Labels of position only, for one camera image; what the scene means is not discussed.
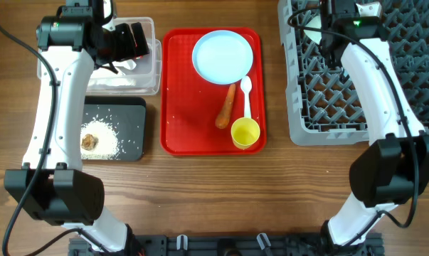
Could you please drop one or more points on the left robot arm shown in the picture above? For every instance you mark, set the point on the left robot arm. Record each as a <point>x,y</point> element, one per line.
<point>51,185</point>

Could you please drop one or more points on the clear plastic bin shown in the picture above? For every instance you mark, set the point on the clear plastic bin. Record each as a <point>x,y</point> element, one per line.
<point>66,43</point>

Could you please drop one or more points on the red serving tray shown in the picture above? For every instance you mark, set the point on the red serving tray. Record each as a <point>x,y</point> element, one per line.
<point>190,104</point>

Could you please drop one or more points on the black waste tray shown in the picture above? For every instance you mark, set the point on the black waste tray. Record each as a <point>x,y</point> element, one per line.
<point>131,113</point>

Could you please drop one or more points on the mint green bowl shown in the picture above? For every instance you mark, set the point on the mint green bowl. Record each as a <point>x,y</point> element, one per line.
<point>313,35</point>

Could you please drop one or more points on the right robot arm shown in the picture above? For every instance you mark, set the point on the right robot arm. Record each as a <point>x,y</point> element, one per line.
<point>394,169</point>

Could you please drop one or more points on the light blue plate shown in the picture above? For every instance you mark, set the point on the light blue plate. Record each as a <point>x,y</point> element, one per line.
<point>222,57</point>

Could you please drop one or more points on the white rice pile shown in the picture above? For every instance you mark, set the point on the white rice pile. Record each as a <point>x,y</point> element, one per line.
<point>101,122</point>

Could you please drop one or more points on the white napkin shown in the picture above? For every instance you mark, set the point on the white napkin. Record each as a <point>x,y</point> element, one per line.
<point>139,73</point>

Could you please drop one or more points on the yellow cup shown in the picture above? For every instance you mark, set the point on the yellow cup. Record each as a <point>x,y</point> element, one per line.
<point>245,132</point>

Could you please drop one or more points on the grey dishwasher rack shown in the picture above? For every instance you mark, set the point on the grey dishwasher rack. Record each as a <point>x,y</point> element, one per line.
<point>322,105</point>

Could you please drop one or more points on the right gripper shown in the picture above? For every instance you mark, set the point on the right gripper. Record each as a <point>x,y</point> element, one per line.
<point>328,43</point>

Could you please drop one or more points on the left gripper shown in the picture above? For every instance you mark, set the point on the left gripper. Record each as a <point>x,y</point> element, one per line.
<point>128,50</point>

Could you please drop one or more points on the orange carrot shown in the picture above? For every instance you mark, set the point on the orange carrot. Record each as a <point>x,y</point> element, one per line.
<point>224,115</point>

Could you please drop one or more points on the white plastic spoon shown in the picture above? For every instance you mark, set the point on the white plastic spoon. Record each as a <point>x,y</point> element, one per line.
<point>246,87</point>

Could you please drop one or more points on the brown mushroom scrap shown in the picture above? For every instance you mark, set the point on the brown mushroom scrap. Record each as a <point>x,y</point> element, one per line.
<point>89,142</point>

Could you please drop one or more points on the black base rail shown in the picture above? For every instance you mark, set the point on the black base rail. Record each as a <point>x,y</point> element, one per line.
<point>294,244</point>

